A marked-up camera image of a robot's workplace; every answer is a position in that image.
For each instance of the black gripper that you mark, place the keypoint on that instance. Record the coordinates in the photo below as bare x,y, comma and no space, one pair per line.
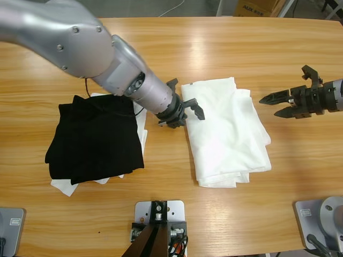
171,115
308,101

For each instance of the white T-shirt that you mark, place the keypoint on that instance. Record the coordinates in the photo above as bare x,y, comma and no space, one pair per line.
222,134

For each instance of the black garment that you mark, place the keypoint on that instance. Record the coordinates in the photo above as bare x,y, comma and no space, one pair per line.
93,139

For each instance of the pale garment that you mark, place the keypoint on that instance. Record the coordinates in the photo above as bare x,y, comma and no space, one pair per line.
64,188

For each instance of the cardboard box with AUX print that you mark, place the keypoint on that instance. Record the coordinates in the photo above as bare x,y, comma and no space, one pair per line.
254,8

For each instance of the white metal frame leg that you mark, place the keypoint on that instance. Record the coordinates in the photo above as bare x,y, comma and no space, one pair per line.
220,8
285,8

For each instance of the white mount plate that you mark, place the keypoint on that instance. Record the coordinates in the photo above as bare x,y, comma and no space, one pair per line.
177,211

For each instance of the grey base plate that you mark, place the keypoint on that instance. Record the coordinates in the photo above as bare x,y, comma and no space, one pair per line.
306,214
13,230

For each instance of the dark camera post with bracket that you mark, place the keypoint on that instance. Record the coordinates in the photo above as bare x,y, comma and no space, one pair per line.
152,235

